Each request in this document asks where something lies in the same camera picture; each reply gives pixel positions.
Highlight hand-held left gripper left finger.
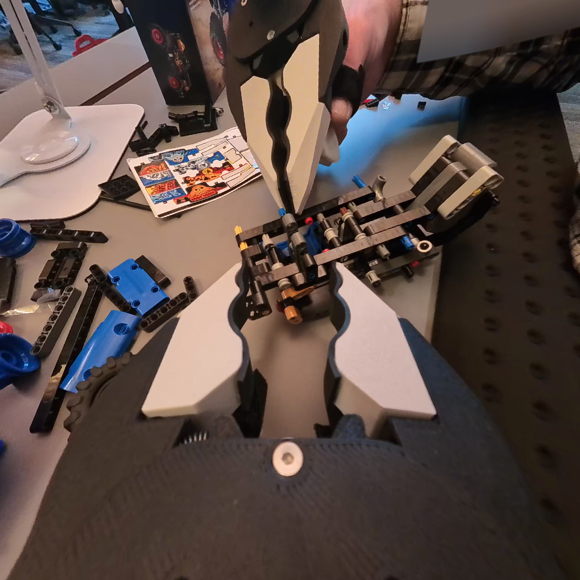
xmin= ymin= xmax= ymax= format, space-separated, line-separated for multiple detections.
xmin=141 ymin=262 xmax=252 ymax=417

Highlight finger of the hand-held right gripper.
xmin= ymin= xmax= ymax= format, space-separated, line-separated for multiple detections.
xmin=239 ymin=75 xmax=294 ymax=214
xmin=272 ymin=35 xmax=331 ymax=216

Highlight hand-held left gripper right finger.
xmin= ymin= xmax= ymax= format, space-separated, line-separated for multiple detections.
xmin=324 ymin=262 xmax=437 ymax=438

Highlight long black holed beam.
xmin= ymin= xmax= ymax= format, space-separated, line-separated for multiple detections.
xmin=236 ymin=188 xmax=417 ymax=243

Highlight black blue toy car chassis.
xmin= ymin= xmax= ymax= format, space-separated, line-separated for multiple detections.
xmin=236 ymin=136 xmax=504 ymax=324

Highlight person's right forearm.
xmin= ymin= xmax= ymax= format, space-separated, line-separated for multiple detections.
xmin=376 ymin=0 xmax=580 ymax=101

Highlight grey desk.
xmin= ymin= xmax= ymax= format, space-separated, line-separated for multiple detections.
xmin=0 ymin=27 xmax=467 ymax=499

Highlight person's right hand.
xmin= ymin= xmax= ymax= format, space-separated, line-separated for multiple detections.
xmin=331 ymin=0 xmax=404 ymax=142

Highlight short black beam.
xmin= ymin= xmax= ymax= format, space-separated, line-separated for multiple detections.
xmin=135 ymin=255 xmax=172 ymax=287
xmin=137 ymin=275 xmax=200 ymax=334

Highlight colourful sticker sheet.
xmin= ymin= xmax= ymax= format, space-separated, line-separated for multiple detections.
xmin=126 ymin=128 xmax=263 ymax=219

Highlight black toy set box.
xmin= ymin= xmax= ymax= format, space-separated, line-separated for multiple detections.
xmin=129 ymin=0 xmax=236 ymax=107

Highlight blue curved panel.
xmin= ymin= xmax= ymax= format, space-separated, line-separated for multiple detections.
xmin=59 ymin=310 xmax=142 ymax=392
xmin=106 ymin=258 xmax=170 ymax=318

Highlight black toy tire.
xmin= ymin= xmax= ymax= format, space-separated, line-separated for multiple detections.
xmin=63 ymin=351 xmax=132 ymax=433

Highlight black dimpled foam pad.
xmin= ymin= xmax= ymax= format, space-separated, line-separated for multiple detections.
xmin=433 ymin=91 xmax=580 ymax=580

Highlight long thin black beam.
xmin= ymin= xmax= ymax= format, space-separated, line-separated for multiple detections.
xmin=29 ymin=281 xmax=105 ymax=433

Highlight grey holed beam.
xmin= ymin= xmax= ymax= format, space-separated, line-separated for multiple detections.
xmin=29 ymin=285 xmax=83 ymax=359

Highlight black studded plate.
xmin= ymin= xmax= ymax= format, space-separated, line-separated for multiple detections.
xmin=97 ymin=174 xmax=141 ymax=199

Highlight thin black axle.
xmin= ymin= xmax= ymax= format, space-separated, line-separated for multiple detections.
xmin=100 ymin=195 xmax=152 ymax=213

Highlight white book stand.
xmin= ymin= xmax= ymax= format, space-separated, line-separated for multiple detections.
xmin=0 ymin=0 xmax=145 ymax=222

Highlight chunky black holed brick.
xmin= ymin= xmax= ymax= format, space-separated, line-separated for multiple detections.
xmin=34 ymin=241 xmax=89 ymax=291

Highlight black angled beam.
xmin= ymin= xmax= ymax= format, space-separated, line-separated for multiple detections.
xmin=29 ymin=221 xmax=108 ymax=244

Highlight blue toy wheel hub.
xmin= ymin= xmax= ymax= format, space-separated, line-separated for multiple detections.
xmin=0 ymin=333 xmax=41 ymax=390
xmin=0 ymin=219 xmax=37 ymax=259

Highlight clear plastic bag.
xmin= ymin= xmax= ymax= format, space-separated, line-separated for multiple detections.
xmin=0 ymin=290 xmax=62 ymax=318

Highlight red container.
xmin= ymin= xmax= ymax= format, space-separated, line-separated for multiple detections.
xmin=72 ymin=35 xmax=107 ymax=57

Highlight black curved panel piece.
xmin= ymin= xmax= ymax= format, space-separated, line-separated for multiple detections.
xmin=0 ymin=258 xmax=18 ymax=313

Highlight black office chair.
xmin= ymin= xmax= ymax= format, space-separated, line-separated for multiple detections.
xmin=18 ymin=0 xmax=82 ymax=50

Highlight large black frame assembly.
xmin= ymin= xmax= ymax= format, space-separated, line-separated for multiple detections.
xmin=169 ymin=103 xmax=224 ymax=137

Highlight black holed frame pieces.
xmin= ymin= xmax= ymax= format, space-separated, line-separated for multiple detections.
xmin=129 ymin=120 xmax=179 ymax=157

